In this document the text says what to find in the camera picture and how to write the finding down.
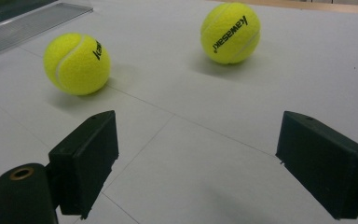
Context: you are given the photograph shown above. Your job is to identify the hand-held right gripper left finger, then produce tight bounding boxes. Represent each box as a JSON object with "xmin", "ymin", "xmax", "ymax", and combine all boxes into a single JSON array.
[{"xmin": 48, "ymin": 109, "xmax": 120, "ymax": 220}]

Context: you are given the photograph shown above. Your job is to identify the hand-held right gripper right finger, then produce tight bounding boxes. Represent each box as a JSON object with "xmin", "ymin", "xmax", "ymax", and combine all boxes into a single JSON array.
[{"xmin": 275, "ymin": 110, "xmax": 358, "ymax": 221}]

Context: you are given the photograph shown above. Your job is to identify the yellow tennis ball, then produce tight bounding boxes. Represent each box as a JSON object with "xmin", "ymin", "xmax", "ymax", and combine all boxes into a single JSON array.
[
  {"xmin": 200, "ymin": 2, "xmax": 262, "ymax": 65},
  {"xmin": 43, "ymin": 32, "xmax": 112, "ymax": 96}
]

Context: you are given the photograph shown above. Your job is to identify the clear plastic container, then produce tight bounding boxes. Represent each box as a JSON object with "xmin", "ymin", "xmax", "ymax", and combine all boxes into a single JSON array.
[{"xmin": 0, "ymin": 2, "xmax": 94, "ymax": 62}]

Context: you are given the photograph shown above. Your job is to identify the white table board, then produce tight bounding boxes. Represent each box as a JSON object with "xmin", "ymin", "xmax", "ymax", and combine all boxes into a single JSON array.
[{"xmin": 0, "ymin": 0, "xmax": 358, "ymax": 224}]

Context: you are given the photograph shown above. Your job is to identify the wooden table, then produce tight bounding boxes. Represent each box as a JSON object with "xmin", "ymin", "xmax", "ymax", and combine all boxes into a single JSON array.
[{"xmin": 211, "ymin": 0, "xmax": 358, "ymax": 16}]

